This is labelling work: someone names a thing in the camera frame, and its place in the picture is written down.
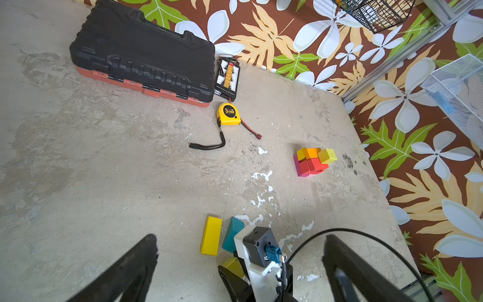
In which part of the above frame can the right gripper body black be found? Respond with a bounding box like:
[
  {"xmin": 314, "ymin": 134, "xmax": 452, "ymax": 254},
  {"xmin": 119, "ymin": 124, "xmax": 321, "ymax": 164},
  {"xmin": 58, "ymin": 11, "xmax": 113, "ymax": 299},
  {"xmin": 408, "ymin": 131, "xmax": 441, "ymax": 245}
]
[{"xmin": 233, "ymin": 260, "xmax": 299, "ymax": 302}]

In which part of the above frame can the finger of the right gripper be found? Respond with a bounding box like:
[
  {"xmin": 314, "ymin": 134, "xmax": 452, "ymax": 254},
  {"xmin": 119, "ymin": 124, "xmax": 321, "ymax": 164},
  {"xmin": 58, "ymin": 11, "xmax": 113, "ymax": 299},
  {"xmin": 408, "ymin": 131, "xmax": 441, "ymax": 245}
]
[{"xmin": 221, "ymin": 261, "xmax": 255, "ymax": 302}]

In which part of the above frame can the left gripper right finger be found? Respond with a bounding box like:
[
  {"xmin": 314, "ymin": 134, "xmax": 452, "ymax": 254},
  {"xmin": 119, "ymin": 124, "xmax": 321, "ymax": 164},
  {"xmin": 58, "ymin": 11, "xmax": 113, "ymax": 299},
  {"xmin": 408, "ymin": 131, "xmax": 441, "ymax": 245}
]
[{"xmin": 322, "ymin": 235, "xmax": 411, "ymax": 301}]

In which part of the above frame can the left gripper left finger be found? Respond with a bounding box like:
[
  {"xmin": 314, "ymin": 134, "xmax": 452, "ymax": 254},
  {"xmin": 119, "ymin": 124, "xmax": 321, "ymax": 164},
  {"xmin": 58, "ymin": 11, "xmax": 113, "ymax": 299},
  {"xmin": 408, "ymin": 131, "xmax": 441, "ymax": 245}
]
[{"xmin": 69, "ymin": 234, "xmax": 158, "ymax": 301}]

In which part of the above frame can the lime green cube front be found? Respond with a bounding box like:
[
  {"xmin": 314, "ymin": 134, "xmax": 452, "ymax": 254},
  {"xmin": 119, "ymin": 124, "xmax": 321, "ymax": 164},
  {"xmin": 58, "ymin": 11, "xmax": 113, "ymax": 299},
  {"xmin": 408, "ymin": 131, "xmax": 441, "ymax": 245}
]
[{"xmin": 218, "ymin": 257, "xmax": 245, "ymax": 280}]

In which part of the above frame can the lime green cube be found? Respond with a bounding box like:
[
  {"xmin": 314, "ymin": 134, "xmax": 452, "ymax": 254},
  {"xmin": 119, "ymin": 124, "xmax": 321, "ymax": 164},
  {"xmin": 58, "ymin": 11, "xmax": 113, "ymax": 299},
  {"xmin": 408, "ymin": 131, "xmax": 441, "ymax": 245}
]
[
  {"xmin": 318, "ymin": 148, "xmax": 338, "ymax": 165},
  {"xmin": 218, "ymin": 257, "xmax": 245, "ymax": 280}
]

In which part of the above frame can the yellow rectangular block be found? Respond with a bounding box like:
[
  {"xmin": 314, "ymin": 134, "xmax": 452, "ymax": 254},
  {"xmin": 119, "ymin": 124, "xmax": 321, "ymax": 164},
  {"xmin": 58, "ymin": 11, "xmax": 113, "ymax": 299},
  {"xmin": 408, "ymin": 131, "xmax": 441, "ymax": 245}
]
[{"xmin": 200, "ymin": 216, "xmax": 223, "ymax": 256}]

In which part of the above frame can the teal block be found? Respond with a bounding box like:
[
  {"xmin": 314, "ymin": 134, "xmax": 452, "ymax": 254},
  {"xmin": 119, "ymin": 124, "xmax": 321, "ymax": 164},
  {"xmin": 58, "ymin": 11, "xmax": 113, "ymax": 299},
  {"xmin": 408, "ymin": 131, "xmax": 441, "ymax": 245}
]
[{"xmin": 222, "ymin": 217, "xmax": 245, "ymax": 254}]

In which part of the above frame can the red arch block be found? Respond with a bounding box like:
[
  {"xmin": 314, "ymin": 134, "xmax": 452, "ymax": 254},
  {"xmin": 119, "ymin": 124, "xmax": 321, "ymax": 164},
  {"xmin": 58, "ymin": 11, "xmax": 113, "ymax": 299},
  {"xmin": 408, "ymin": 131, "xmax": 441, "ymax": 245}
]
[{"xmin": 300, "ymin": 161, "xmax": 316, "ymax": 176}]

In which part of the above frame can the magenta block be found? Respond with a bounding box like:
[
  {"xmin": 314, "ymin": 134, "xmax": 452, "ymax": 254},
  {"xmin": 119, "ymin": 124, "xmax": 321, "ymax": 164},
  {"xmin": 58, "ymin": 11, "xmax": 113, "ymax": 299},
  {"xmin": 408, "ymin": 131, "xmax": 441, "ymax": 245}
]
[{"xmin": 293, "ymin": 155, "xmax": 309, "ymax": 177}]

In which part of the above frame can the yellow arch block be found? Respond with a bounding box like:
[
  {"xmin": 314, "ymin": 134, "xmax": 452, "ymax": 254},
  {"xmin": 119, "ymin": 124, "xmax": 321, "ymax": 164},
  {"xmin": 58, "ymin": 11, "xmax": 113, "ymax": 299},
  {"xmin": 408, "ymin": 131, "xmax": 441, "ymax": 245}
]
[{"xmin": 296, "ymin": 148, "xmax": 307, "ymax": 162}]

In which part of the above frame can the orange block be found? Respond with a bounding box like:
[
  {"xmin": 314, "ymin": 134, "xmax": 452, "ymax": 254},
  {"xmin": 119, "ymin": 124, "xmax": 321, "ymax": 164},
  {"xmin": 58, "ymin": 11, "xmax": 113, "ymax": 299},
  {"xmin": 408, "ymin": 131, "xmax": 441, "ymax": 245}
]
[{"xmin": 304, "ymin": 148, "xmax": 321, "ymax": 160}]

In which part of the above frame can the yellow tape measure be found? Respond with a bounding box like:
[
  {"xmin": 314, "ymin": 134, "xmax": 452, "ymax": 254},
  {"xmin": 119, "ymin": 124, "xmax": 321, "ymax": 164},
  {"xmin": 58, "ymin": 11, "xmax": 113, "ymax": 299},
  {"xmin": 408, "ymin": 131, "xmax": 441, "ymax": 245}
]
[{"xmin": 189, "ymin": 101, "xmax": 262, "ymax": 151}]

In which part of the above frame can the white mesh basket right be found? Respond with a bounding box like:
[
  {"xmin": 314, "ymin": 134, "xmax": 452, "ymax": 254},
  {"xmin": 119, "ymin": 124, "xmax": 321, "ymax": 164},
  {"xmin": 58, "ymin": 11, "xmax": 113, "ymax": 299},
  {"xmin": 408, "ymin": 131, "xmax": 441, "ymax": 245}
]
[{"xmin": 421, "ymin": 54, "xmax": 482, "ymax": 148}]

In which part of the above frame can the black tool case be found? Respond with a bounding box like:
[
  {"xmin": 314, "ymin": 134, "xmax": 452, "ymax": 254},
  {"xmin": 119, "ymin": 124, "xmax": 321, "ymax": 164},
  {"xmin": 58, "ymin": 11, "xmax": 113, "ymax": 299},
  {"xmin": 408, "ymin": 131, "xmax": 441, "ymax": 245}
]
[{"xmin": 69, "ymin": 1, "xmax": 215, "ymax": 108}]

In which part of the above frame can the black wire basket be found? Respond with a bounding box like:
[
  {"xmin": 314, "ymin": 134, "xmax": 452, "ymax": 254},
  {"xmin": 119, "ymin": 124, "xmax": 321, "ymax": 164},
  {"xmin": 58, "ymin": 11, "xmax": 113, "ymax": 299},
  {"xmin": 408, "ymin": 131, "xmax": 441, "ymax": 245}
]
[{"xmin": 333, "ymin": 0, "xmax": 416, "ymax": 34}]

